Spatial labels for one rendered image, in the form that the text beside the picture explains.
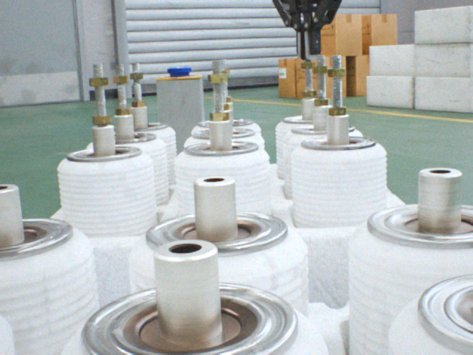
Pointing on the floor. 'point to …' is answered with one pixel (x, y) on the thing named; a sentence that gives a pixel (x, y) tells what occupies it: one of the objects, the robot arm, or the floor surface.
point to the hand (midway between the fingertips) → (308, 45)
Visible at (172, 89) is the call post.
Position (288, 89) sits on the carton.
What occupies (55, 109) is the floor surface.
